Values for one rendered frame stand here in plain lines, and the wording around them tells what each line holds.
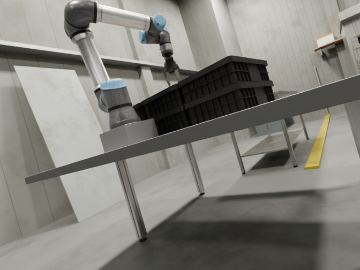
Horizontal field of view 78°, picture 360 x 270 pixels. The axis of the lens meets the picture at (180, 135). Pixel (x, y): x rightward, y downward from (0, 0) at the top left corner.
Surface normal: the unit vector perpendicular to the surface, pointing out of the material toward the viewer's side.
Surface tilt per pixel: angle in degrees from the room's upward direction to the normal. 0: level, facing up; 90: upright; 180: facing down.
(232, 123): 90
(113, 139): 90
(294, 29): 90
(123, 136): 90
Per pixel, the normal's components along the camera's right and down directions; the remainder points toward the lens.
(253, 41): -0.57, 0.16
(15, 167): 0.77, -0.22
